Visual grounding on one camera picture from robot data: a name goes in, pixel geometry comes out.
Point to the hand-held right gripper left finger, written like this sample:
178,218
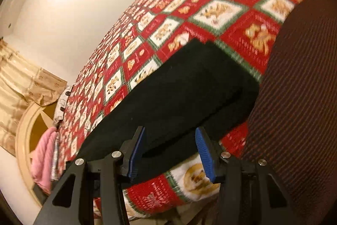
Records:
137,151

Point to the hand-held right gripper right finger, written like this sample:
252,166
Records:
206,154

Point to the black pants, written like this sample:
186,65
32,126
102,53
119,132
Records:
184,82

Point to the pink folded quilt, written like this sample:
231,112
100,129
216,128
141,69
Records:
43,159

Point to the person's dark striped clothing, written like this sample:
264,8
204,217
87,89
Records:
297,95

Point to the cream wooden headboard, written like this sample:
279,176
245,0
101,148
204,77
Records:
23,135

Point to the red checked printed blanket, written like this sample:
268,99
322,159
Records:
231,37

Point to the beige patterned curtain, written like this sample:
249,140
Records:
18,88

